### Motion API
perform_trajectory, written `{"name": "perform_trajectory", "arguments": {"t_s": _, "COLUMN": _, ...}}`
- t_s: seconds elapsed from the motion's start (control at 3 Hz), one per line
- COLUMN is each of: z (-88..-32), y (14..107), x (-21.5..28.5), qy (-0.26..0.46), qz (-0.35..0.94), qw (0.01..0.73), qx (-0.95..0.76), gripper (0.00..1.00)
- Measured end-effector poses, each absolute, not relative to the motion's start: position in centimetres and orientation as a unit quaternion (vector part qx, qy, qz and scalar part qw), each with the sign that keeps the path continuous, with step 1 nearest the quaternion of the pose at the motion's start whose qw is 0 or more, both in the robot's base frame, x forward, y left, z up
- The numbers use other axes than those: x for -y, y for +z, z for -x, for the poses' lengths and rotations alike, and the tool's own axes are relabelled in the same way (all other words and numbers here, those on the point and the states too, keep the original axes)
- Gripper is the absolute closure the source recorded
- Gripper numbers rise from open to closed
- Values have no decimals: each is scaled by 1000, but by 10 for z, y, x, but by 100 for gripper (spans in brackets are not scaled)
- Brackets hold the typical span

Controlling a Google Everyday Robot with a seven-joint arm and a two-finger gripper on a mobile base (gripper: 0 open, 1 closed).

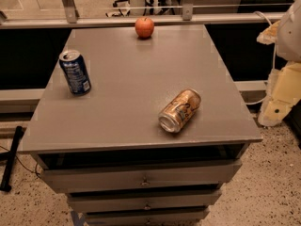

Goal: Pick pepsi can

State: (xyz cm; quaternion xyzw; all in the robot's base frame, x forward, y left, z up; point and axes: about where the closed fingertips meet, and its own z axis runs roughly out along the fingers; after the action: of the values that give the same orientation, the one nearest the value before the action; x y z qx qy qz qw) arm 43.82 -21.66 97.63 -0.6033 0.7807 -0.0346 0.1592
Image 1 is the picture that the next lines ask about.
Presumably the grey drawer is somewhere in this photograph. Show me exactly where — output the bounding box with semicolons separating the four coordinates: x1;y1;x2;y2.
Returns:
86;207;209;226
41;159;242;193
68;186;221;213

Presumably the white cable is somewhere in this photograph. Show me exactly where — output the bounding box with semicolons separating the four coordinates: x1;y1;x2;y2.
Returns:
244;10;278;106

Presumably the red apple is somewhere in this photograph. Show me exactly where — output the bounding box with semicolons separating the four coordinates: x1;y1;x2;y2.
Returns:
135;17;154;39

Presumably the top grey drawer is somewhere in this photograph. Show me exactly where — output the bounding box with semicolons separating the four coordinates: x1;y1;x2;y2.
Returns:
41;159;242;193

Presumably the black office chair base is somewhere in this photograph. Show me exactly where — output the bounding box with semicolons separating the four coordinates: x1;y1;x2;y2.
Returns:
105;0;175;17

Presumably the bottom grey drawer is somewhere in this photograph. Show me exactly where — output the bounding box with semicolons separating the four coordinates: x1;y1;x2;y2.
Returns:
86;207;209;226

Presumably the blue pepsi can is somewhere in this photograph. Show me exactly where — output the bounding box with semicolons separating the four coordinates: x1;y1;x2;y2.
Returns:
59;50;91;95

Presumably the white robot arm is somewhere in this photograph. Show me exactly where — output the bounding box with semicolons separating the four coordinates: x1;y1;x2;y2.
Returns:
257;0;301;126

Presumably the black stand leg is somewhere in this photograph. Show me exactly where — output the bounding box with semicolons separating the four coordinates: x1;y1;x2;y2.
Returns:
0;126;24;192

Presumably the middle grey drawer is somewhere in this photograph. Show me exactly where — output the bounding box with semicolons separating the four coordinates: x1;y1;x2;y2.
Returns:
68;186;221;213

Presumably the grey metal railing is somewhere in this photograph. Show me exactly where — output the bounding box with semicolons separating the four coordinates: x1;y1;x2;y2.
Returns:
0;0;283;29

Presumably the grey drawer cabinet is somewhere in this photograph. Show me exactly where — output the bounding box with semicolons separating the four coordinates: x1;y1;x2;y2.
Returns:
18;24;263;226

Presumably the thin black floor cable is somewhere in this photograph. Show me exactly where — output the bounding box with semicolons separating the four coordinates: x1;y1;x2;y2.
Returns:
0;144;41;178

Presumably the gold soda can lying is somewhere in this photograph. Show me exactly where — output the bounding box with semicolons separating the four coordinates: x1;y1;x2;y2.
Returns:
158;89;201;133

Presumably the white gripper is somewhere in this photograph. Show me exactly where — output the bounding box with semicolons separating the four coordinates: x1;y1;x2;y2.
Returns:
257;21;301;127

